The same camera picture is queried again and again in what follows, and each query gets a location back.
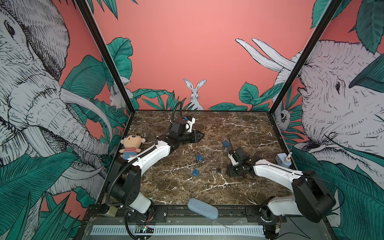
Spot white vented rail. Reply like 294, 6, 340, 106
91, 225, 264, 237

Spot plush doll striped shirt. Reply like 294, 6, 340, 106
119, 135, 146, 160

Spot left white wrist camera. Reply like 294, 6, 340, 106
184, 116, 196, 133

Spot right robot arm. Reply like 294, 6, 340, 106
226, 146, 337, 223

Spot black mounting rail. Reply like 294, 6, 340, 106
86, 203, 325, 224

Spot dark padlock left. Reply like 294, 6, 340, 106
211, 168, 222, 174

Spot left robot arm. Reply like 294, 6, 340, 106
105, 116, 204, 215

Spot blue grey pouch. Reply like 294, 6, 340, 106
187, 198, 219, 220

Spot black corrugated cable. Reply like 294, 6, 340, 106
104, 100, 187, 208

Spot blue padlock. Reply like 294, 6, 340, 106
192, 169, 200, 177
222, 139, 232, 149
196, 152, 204, 163

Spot masking tape roll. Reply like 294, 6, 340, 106
100, 204, 118, 218

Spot blue grey toy box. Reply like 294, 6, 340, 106
275, 152, 292, 169

